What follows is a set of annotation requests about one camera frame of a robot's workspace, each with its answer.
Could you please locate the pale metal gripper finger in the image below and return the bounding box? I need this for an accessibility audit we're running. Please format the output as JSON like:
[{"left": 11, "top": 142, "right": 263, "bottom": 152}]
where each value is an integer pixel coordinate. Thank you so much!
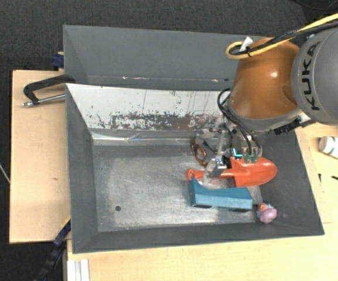
[
  {"left": 215, "top": 158, "right": 228, "bottom": 179},
  {"left": 203, "top": 156, "right": 220, "bottom": 186}
]

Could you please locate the blue flat block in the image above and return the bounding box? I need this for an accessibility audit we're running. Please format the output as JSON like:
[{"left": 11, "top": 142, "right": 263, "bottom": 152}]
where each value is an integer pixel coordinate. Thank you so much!
[{"left": 187, "top": 177, "right": 254, "bottom": 211}]

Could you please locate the orange toy shovel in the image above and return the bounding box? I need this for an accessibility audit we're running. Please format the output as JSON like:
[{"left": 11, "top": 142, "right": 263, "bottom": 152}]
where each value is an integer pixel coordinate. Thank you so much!
[{"left": 185, "top": 156, "right": 278, "bottom": 188}]

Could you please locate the pink toy animal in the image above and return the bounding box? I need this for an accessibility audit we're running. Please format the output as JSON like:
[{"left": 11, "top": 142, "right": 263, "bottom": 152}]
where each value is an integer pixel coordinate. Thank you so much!
[{"left": 255, "top": 203, "right": 278, "bottom": 224}]

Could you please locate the grey metal bin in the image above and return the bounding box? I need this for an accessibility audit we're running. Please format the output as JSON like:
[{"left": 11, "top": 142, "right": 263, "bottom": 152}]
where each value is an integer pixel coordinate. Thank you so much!
[{"left": 62, "top": 24, "right": 325, "bottom": 254}]

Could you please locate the white plastic bottle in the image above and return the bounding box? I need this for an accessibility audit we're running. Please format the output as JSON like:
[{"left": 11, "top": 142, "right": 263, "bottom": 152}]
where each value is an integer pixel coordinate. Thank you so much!
[{"left": 317, "top": 135, "right": 338, "bottom": 160}]

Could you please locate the brown ring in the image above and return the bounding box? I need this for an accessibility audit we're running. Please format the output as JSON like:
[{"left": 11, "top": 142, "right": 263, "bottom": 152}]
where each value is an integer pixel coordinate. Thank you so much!
[{"left": 192, "top": 138, "right": 209, "bottom": 167}]

